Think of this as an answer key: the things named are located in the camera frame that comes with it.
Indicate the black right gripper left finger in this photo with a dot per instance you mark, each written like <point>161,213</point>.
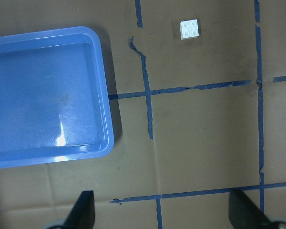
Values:
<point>82,215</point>

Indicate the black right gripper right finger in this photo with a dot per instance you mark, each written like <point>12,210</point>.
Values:
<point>244,214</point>

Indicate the blue plastic tray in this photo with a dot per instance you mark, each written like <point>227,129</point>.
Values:
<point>54,103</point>

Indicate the white block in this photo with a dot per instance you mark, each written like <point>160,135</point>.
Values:
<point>189,29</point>

